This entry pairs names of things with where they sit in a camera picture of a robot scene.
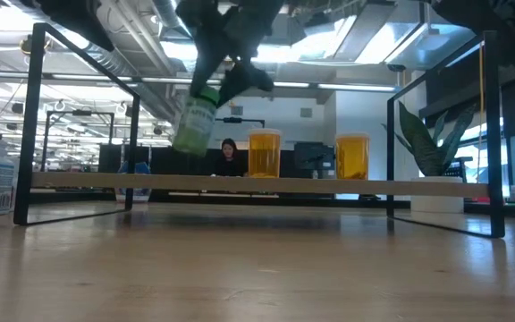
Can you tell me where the blue cap Tums bottle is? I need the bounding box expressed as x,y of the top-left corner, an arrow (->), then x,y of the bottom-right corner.
116,159 -> 152,203

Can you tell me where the silver round ventilation duct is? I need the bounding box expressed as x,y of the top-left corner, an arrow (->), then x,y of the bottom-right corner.
149,0 -> 182,37

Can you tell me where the person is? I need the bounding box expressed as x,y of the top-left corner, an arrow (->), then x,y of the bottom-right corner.
212,137 -> 246,177

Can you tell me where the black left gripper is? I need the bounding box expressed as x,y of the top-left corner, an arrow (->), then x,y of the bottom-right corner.
174,0 -> 285,107

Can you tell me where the black gantry frame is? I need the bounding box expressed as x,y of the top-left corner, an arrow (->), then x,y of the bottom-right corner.
215,117 -> 266,151
41,110 -> 116,174

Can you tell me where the orange pill bottle white cap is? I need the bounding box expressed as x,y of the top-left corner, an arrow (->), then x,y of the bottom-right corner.
247,128 -> 283,179
334,132 -> 371,181

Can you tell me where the long ceiling tube light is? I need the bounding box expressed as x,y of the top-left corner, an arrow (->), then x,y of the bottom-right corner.
140,76 -> 397,93

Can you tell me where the green cap supplement bottle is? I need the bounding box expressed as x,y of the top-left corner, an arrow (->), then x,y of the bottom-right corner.
171,85 -> 221,157

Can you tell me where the wooden shelf with black frame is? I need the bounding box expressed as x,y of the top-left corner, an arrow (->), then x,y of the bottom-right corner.
13,21 -> 507,239

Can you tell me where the green snake plant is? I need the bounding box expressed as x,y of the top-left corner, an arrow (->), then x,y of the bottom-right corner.
393,100 -> 477,178

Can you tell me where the white plant pot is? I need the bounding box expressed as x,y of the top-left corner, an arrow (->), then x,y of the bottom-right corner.
409,175 -> 465,215

